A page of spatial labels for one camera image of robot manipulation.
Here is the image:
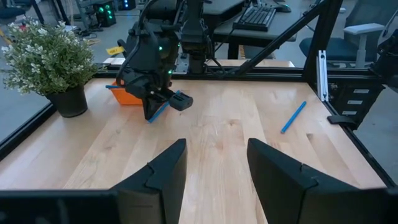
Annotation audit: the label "yellow tag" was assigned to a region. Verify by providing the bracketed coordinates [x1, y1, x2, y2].
[105, 45, 126, 56]

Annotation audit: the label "black keyboard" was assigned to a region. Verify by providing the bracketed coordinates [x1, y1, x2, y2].
[232, 4, 277, 32]

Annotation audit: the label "black box white labels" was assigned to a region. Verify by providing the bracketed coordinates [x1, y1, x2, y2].
[328, 81, 386, 125]

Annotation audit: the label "silver aluminium bracket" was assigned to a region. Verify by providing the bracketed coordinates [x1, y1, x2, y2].
[316, 49, 330, 103]

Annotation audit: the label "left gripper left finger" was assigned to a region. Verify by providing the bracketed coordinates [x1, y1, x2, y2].
[111, 138, 188, 224]

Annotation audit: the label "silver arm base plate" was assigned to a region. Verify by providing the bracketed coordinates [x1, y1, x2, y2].
[172, 52, 191, 75]

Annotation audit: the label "potted green plant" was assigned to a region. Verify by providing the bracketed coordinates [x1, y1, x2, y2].
[0, 18, 99, 119]

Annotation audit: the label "grey desk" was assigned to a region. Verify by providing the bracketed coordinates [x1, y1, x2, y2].
[146, 0, 299, 60]

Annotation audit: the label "office chair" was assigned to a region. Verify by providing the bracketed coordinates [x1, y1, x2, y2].
[298, 0, 398, 70]

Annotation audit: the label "black computer mouse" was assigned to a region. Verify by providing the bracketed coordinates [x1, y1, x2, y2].
[273, 2, 292, 14]

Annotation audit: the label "black computer tower lights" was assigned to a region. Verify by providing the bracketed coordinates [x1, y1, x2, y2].
[92, 0, 118, 28]

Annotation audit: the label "black frame clamp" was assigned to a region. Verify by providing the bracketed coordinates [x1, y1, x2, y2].
[326, 114, 358, 130]

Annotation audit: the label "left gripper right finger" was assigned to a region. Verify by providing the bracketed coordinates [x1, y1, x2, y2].
[247, 138, 359, 224]

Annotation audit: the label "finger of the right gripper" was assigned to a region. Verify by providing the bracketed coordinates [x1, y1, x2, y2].
[142, 93, 170, 121]

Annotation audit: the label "orange plastic basket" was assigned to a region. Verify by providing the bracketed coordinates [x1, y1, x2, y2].
[109, 79, 144, 106]

